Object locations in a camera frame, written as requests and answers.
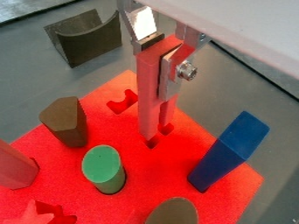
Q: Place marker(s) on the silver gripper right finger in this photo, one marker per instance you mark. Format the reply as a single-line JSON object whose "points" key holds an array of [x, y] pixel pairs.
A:
{"points": [[177, 67]]}

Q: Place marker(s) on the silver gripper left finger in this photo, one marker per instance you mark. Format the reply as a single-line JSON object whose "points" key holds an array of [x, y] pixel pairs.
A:
{"points": [[140, 18]]}

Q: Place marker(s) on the red double-square peg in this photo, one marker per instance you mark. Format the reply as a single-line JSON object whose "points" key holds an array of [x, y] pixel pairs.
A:
{"points": [[154, 111]]}

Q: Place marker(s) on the red shape sorting board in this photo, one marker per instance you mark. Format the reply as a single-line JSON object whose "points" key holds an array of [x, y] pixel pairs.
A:
{"points": [[157, 169]]}

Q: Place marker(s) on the dark grey curved block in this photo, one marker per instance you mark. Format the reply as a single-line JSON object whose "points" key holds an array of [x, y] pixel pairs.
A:
{"points": [[82, 37]]}

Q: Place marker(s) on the blue rectangular peg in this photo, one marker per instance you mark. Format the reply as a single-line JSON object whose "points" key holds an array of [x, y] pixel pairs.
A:
{"points": [[230, 151]]}

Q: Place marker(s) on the brown pentagon peg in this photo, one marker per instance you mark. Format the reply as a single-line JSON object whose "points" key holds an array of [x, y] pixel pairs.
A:
{"points": [[66, 121]]}

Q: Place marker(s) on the green cylinder peg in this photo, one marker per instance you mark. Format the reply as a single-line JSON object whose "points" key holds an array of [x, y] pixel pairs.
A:
{"points": [[103, 169]]}

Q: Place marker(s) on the brown oval peg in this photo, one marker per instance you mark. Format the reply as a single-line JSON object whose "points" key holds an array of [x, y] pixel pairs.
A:
{"points": [[174, 211]]}

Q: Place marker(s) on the red star peg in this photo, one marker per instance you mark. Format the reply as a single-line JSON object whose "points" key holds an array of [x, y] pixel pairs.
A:
{"points": [[38, 213]]}

